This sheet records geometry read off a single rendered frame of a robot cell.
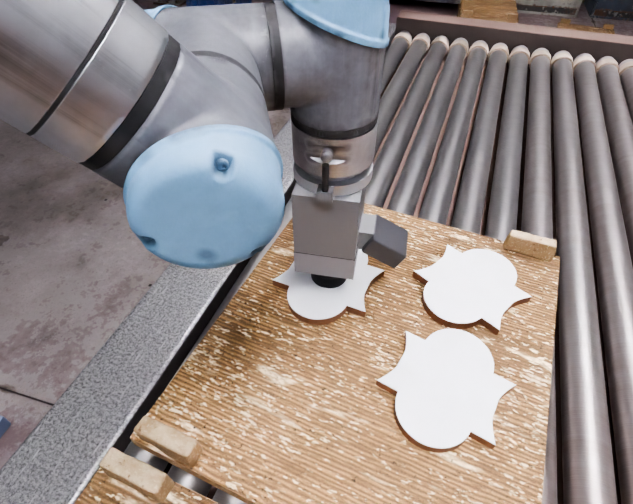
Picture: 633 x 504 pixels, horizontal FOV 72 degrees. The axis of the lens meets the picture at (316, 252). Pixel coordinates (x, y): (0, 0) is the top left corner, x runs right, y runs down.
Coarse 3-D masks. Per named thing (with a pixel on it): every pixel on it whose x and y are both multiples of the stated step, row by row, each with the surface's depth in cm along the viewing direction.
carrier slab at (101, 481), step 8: (96, 472) 38; (104, 472) 38; (96, 480) 37; (104, 480) 37; (112, 480) 37; (88, 488) 37; (96, 488) 37; (104, 488) 37; (112, 488) 37; (120, 488) 37; (128, 488) 37; (176, 488) 37; (184, 488) 37; (80, 496) 37; (88, 496) 37; (96, 496) 37; (104, 496) 37; (112, 496) 37; (120, 496) 37; (128, 496) 37; (136, 496) 37; (144, 496) 37; (168, 496) 37; (176, 496) 37; (184, 496) 37; (192, 496) 37; (200, 496) 37
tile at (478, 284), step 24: (456, 264) 54; (480, 264) 54; (504, 264) 54; (432, 288) 51; (456, 288) 51; (480, 288) 51; (504, 288) 51; (432, 312) 49; (456, 312) 48; (480, 312) 48; (504, 312) 49
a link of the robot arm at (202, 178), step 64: (0, 0) 15; (64, 0) 16; (128, 0) 18; (0, 64) 16; (64, 64) 16; (128, 64) 17; (192, 64) 20; (64, 128) 18; (128, 128) 18; (192, 128) 19; (256, 128) 21; (128, 192) 19; (192, 192) 19; (256, 192) 19; (192, 256) 21
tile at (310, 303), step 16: (288, 272) 53; (368, 272) 53; (288, 288) 51; (304, 288) 51; (320, 288) 51; (336, 288) 51; (352, 288) 51; (368, 288) 52; (288, 304) 50; (304, 304) 49; (320, 304) 49; (336, 304) 49; (352, 304) 49; (304, 320) 49; (320, 320) 48
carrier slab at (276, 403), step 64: (512, 256) 56; (256, 320) 49; (384, 320) 49; (512, 320) 49; (192, 384) 44; (256, 384) 44; (320, 384) 44; (256, 448) 39; (320, 448) 39; (384, 448) 39; (512, 448) 39
